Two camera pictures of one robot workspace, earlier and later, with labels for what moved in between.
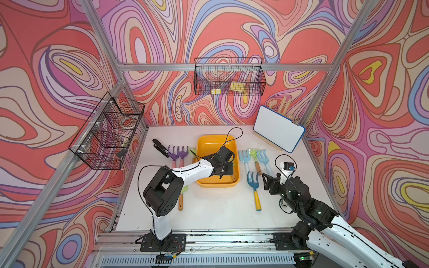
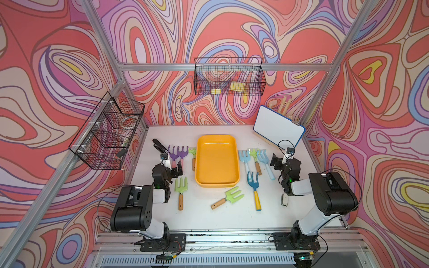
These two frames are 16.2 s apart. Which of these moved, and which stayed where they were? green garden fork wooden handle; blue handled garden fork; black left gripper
Moved: black left gripper
Stayed: blue handled garden fork; green garden fork wooden handle
